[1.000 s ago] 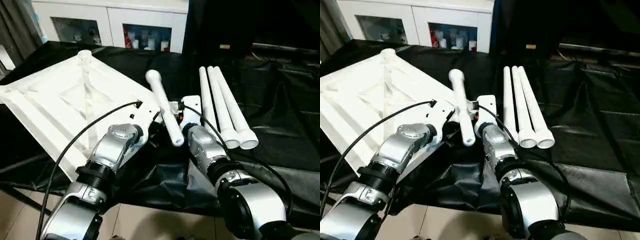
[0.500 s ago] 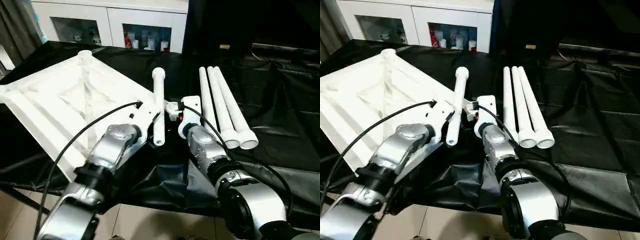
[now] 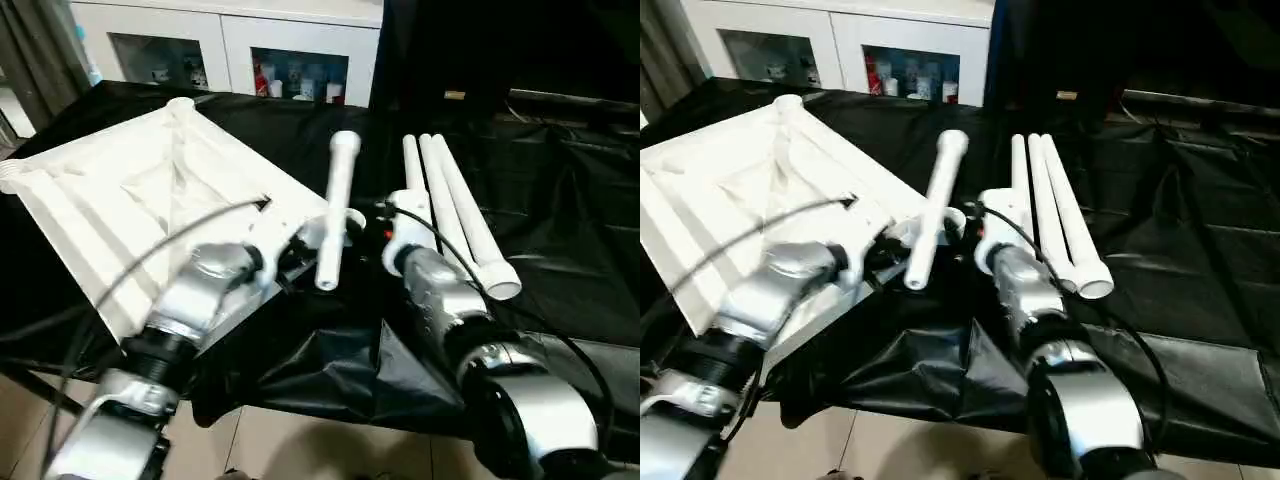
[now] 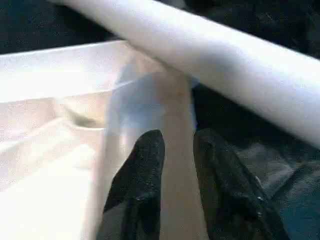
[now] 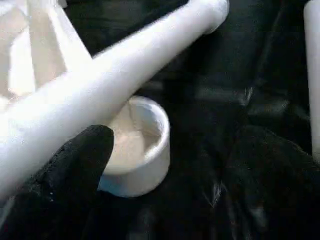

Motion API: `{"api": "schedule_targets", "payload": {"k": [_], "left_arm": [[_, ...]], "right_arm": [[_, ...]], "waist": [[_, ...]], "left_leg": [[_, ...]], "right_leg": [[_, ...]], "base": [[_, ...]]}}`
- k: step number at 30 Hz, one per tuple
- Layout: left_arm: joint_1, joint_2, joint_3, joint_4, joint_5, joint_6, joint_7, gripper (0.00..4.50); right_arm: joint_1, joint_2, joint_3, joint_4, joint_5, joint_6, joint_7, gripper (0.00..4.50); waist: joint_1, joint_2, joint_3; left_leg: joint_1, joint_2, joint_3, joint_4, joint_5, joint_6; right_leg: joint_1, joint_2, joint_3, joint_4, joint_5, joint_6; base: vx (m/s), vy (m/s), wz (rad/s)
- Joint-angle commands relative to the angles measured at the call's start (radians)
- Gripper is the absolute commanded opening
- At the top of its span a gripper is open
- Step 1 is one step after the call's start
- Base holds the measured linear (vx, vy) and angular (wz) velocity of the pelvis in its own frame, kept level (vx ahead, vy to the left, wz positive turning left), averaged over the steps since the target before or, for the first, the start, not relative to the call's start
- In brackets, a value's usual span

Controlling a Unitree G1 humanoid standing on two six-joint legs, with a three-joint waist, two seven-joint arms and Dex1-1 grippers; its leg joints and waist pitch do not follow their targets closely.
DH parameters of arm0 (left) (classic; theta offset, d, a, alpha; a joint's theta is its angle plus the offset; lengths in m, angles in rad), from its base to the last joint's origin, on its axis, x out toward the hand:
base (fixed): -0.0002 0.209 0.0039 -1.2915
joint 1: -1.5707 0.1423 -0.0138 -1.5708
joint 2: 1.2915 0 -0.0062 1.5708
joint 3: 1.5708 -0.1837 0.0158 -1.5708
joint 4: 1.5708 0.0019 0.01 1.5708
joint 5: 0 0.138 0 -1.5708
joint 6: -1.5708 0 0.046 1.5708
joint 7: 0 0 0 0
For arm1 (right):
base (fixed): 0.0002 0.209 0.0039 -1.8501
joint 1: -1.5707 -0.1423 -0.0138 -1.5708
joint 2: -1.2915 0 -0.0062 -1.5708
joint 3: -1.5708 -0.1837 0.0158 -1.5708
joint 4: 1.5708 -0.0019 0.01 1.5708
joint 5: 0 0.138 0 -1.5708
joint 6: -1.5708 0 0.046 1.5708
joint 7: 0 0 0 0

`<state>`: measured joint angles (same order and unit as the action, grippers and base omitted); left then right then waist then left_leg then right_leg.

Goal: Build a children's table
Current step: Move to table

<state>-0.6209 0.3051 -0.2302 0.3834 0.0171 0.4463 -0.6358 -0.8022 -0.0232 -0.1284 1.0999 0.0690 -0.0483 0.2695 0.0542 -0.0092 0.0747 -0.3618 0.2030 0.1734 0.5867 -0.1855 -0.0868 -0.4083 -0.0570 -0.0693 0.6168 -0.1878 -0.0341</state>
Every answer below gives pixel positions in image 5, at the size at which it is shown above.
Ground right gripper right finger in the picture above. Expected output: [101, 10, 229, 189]
[220, 124, 320, 240]

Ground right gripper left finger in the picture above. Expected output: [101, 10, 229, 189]
[0, 124, 115, 240]

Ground white plastic table leg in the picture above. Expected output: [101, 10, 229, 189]
[0, 0, 230, 202]
[302, 0, 320, 162]

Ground black mat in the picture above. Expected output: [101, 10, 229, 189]
[60, 0, 320, 240]

